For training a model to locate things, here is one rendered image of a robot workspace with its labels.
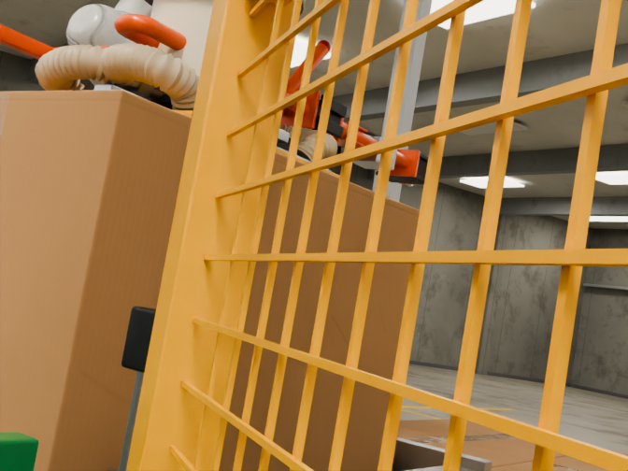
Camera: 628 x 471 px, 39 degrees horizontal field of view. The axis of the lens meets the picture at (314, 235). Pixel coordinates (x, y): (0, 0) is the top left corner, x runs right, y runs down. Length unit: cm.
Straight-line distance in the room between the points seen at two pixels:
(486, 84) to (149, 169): 1007
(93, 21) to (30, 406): 77
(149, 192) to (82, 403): 21
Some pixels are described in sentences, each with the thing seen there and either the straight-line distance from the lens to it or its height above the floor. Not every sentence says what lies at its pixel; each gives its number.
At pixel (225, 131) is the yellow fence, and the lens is 57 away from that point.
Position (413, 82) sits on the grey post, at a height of 215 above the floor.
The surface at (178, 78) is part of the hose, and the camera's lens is 99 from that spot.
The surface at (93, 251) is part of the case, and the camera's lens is 83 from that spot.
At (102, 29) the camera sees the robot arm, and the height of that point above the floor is 116.
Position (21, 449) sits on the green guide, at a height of 63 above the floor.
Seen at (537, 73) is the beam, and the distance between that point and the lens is 1034.
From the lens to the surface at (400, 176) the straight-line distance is 165.
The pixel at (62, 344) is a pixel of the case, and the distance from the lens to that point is 84.
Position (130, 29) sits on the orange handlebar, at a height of 107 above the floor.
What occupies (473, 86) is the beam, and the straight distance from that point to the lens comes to 1103.
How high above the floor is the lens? 78
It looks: 5 degrees up
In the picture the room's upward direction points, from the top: 10 degrees clockwise
